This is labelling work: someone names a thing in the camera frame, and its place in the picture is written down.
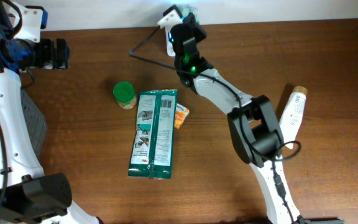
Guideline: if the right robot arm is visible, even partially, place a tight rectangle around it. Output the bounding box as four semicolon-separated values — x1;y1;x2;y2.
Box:
158;5;305;223

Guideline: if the mint green snack packet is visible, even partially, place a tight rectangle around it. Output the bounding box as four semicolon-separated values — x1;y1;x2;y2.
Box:
178;4;200;24

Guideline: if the grey plastic mesh basket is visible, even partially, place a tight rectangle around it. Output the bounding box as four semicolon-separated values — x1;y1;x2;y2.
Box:
21;90;47;159

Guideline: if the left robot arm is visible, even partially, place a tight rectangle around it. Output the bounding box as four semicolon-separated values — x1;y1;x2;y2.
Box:
0;1;100;223

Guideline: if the orange tissue packet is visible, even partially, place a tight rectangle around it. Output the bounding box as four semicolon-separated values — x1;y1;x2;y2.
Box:
174;103;190;129

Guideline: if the green white wipes pack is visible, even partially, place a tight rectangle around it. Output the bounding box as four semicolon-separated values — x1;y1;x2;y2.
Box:
128;90;177;179

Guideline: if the white barcode scanner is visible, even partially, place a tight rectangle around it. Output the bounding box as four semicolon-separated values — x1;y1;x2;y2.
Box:
165;26;175;57

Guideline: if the right black camera cable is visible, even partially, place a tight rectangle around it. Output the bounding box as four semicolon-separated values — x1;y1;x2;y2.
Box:
129;26;301;224

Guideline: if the green lid jar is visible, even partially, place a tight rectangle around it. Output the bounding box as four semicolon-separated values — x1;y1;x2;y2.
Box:
113;82;137;110

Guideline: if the white tube package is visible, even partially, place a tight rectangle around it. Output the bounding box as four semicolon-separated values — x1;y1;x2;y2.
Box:
279;86;308;149

